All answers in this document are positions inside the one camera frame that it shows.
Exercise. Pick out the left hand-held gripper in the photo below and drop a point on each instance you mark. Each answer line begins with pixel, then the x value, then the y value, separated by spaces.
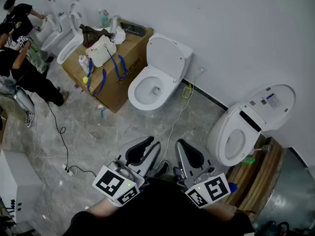
pixel 109 181

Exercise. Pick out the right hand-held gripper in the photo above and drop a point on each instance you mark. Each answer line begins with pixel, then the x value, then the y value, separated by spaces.
pixel 216 188

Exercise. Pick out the person's right forearm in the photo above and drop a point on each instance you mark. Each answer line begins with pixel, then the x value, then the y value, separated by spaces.
pixel 222 211

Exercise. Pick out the person's left forearm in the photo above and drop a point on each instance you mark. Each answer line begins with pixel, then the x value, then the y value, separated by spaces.
pixel 98 209

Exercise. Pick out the white smart toilet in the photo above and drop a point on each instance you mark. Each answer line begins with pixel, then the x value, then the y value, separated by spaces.
pixel 221 131

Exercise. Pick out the white toilet with tank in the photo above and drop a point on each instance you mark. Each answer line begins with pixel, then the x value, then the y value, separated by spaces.
pixel 147 107

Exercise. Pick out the white toilet lid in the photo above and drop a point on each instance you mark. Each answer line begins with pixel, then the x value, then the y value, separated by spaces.
pixel 166 55

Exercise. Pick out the person's black shoe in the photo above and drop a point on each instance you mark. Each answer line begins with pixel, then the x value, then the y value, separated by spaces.
pixel 163 167

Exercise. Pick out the small blue item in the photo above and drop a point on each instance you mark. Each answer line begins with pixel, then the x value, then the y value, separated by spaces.
pixel 233 187

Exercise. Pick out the person's black shirt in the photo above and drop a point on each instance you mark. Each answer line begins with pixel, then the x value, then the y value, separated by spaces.
pixel 160 210

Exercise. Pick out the teal brush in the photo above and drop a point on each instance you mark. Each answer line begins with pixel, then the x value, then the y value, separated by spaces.
pixel 103 112

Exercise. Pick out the small green item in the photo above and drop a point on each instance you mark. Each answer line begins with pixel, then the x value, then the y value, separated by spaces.
pixel 248 160

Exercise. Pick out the green plastic container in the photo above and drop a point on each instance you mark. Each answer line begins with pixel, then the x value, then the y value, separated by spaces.
pixel 187 91

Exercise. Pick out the wooden slat platform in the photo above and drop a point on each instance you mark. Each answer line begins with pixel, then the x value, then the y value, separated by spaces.
pixel 258 176

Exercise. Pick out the metal water valve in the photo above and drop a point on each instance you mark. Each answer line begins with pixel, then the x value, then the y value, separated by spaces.
pixel 264 148

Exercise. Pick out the white power strip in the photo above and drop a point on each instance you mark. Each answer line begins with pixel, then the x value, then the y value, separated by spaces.
pixel 68 169

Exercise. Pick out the large cardboard box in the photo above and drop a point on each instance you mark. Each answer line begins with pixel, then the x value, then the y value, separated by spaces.
pixel 130 55

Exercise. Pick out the small pink white bottle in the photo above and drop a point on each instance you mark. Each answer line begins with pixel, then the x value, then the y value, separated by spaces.
pixel 83 63

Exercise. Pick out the white crumpled cloth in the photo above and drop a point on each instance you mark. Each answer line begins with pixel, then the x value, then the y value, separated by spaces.
pixel 119 36

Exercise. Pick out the dark grey flat panel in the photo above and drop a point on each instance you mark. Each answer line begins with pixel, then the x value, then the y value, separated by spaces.
pixel 133 28

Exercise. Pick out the brown leather bag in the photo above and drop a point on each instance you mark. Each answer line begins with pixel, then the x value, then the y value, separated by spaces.
pixel 89 34

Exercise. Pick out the white cabinet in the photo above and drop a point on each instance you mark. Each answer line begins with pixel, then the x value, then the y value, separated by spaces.
pixel 14 181

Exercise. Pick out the green spray bottle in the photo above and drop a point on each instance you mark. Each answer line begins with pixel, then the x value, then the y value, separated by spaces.
pixel 104 18

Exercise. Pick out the white wall socket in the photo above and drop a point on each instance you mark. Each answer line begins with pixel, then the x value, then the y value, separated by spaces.
pixel 201 70

